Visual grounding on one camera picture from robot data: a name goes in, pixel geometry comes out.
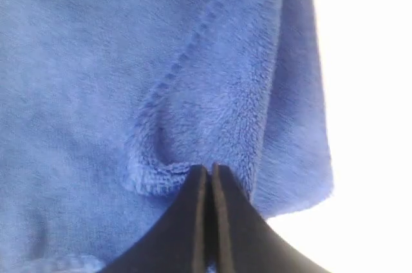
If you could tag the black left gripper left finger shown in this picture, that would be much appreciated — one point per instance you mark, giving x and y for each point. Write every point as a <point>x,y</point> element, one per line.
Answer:
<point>176,242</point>

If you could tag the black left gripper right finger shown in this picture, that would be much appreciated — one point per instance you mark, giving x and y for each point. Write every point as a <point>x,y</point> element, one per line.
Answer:
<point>245,241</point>

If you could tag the blue microfibre towel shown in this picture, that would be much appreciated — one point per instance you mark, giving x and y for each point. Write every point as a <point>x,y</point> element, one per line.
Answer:
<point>106,104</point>

